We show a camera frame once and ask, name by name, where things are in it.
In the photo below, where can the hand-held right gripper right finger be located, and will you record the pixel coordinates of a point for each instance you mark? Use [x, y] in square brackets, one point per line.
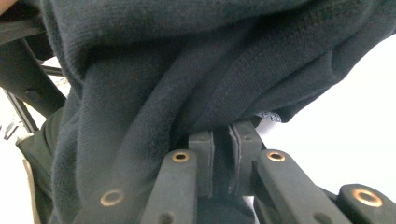
[247, 140]

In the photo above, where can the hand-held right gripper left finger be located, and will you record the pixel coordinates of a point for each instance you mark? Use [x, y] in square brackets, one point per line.
[204, 161]

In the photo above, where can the black tank top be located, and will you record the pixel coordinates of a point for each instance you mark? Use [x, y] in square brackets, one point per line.
[155, 62]

